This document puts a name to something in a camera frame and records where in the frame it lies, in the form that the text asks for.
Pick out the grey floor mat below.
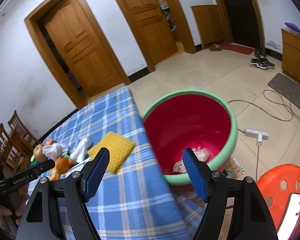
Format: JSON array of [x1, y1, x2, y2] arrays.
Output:
[[268, 73, 300, 109]]

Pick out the white tissue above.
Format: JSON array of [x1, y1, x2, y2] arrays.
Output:
[[172, 147, 210, 174]]

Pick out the low wooden wall panel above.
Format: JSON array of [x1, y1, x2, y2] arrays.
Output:
[[191, 5, 226, 47]]

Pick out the black sneaker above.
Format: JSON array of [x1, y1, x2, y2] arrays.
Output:
[[254, 49, 267, 57], [250, 57, 275, 70]]

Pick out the purple object on cabinet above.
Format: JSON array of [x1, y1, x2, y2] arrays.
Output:
[[285, 22, 300, 34]]

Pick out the white smartphone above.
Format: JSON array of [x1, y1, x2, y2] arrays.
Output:
[[277, 193, 300, 240]]

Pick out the red door mat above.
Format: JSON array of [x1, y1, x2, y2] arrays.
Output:
[[219, 43, 254, 55]]

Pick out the orange cardboard box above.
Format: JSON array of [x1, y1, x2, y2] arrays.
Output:
[[45, 138, 56, 146]]

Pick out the wooden sideboard cabinet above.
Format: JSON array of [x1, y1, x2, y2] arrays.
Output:
[[281, 29, 300, 84]]

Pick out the orange plastic stool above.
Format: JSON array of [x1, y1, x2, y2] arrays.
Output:
[[257, 164, 300, 239]]

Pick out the black entrance door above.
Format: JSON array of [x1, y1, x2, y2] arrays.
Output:
[[223, 0, 260, 49]]

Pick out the person's left hand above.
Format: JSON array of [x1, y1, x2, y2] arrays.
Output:
[[0, 193, 29, 238]]

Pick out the brown apple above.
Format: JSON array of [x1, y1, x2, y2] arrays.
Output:
[[33, 144, 47, 162]]

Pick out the orange plush toy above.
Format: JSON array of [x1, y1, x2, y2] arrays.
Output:
[[49, 157, 74, 181]]

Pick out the black sneaker front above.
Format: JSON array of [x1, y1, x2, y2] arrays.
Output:
[[250, 57, 275, 70]]

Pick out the wooden chair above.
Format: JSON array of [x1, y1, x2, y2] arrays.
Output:
[[7, 110, 41, 150], [0, 123, 30, 173]]

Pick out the yellow foam fruit net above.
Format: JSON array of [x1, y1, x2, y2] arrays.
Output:
[[87, 132, 135, 173]]

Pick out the left wooden door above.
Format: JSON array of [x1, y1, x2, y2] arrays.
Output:
[[43, 0, 123, 97]]

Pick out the blue plaid tablecloth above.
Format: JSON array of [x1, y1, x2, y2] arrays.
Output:
[[27, 87, 206, 240]]

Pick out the black sneaker back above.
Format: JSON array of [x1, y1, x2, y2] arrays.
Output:
[[254, 49, 267, 57]]

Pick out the wooden door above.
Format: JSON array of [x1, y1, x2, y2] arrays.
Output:
[[123, 0, 178, 64], [43, 0, 123, 97]]

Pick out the brown slipper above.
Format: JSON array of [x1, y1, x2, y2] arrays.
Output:
[[209, 44, 222, 51]]

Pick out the middle wooden door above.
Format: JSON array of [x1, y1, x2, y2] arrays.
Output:
[[123, 0, 178, 64]]

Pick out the colourful paper under bucket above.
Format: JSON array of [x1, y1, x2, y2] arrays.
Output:
[[223, 156, 245, 179]]

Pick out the white cloth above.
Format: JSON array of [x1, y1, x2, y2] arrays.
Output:
[[43, 142, 69, 158]]

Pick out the white power strip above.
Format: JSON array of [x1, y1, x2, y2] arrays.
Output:
[[244, 128, 269, 146]]

